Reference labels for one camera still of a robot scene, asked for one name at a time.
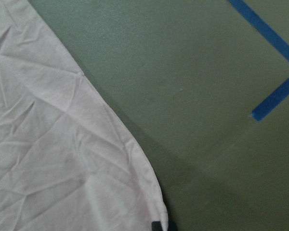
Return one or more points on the pink Snoopy t-shirt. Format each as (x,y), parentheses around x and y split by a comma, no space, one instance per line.
(67,162)

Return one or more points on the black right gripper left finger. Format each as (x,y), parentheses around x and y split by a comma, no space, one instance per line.
(156,226)

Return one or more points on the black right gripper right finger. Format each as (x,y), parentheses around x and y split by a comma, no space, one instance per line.
(172,226)

